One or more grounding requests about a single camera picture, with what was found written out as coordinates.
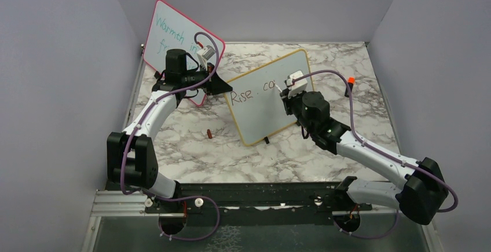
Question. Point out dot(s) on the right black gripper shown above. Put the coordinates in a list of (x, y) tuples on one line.
[(288, 101)]

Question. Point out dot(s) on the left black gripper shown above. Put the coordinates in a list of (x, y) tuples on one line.
[(215, 86)]

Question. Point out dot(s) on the yellow framed whiteboard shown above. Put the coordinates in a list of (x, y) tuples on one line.
[(280, 69)]

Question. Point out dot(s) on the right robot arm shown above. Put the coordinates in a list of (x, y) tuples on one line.
[(413, 187)]

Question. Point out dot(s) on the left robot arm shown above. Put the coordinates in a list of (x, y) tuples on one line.
[(131, 157)]

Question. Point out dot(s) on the pink framed whiteboard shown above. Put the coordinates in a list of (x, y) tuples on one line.
[(173, 40)]

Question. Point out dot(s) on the orange capped black marker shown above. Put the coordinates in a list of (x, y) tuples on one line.
[(349, 88)]

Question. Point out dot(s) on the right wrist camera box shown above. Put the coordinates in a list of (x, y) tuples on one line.
[(295, 84)]

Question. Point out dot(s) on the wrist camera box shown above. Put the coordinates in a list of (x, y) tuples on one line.
[(295, 84), (204, 55)]

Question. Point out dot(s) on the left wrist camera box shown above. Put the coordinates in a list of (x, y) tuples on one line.
[(204, 55)]

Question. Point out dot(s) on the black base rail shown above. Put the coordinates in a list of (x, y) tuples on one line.
[(253, 204)]

